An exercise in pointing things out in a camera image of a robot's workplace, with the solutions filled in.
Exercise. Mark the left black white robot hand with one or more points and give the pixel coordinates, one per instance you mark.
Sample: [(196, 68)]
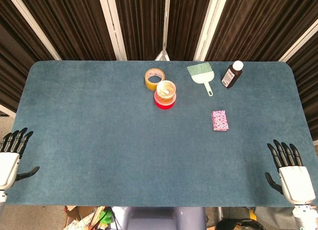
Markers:
[(8, 165)]

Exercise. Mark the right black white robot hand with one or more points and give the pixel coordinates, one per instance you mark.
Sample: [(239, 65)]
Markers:
[(295, 182)]

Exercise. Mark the pink patterned card deck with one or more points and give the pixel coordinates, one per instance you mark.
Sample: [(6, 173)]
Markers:
[(219, 120)]

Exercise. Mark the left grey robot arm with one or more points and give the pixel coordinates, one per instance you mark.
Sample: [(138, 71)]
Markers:
[(2, 202)]

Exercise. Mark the light green hand brush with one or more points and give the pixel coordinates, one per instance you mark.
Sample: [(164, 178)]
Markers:
[(201, 78)]

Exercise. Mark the black bag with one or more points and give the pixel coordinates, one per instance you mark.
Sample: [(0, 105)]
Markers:
[(238, 225)]

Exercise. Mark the cardboard box with clutter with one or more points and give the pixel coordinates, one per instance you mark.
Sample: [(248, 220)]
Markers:
[(79, 212)]

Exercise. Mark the blue table cloth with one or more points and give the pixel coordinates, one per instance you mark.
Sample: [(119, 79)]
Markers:
[(99, 140)]

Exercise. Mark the bright green plastic object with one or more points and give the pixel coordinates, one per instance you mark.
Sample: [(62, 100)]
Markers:
[(105, 216)]

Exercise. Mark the brown bottle white cap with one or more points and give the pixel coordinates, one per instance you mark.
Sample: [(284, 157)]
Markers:
[(231, 77)]

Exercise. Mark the grey robot torso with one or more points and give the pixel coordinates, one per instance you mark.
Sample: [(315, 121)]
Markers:
[(159, 218)]

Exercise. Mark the red tape roll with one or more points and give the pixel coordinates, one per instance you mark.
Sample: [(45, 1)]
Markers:
[(164, 106)]

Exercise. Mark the dark brown curtain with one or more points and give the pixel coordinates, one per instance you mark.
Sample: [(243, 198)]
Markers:
[(74, 21)]

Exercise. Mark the clear jar of rubber bands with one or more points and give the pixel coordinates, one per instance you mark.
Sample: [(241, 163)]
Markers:
[(166, 91)]

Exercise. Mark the yellow tape roll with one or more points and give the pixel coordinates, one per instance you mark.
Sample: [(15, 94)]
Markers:
[(149, 86)]

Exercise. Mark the white frame post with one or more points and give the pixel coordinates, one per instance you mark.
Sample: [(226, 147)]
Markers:
[(112, 26), (33, 23), (166, 28), (300, 43), (210, 26)]

